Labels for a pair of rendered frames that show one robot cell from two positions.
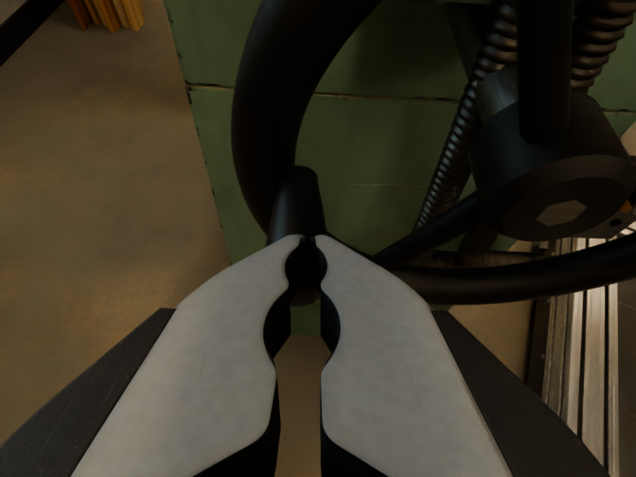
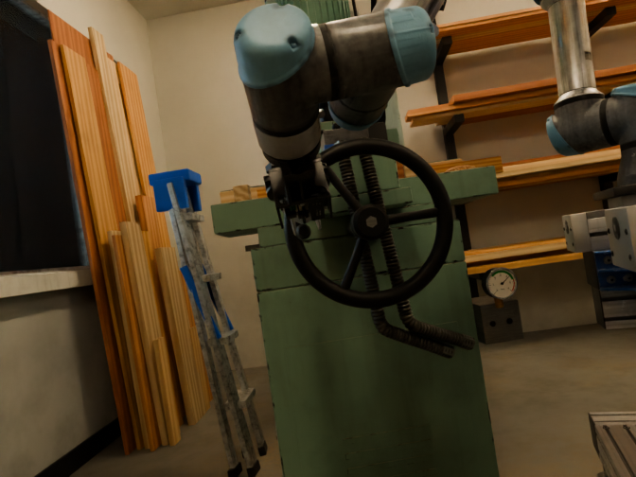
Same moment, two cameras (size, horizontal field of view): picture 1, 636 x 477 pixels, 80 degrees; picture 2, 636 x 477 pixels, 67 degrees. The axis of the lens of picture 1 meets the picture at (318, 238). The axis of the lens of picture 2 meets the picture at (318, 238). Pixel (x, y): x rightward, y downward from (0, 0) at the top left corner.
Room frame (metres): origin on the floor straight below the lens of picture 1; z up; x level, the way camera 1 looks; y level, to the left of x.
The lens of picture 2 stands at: (-0.69, -0.06, 0.77)
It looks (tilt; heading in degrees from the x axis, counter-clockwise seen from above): 2 degrees up; 4
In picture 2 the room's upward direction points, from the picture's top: 8 degrees counter-clockwise
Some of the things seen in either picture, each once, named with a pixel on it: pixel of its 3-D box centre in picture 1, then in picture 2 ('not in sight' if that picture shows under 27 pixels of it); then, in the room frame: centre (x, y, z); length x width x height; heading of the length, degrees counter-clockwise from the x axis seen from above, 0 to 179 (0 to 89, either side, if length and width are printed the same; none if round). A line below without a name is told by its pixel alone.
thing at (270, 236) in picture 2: not in sight; (348, 226); (0.41, -0.07, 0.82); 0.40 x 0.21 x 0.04; 97
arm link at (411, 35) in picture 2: not in sight; (373, 60); (-0.18, -0.12, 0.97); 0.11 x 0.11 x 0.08; 6
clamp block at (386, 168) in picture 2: not in sight; (355, 175); (0.28, -0.10, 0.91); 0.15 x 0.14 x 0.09; 97
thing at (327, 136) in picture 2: not in sight; (353, 139); (0.28, -0.10, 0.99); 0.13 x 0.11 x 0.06; 97
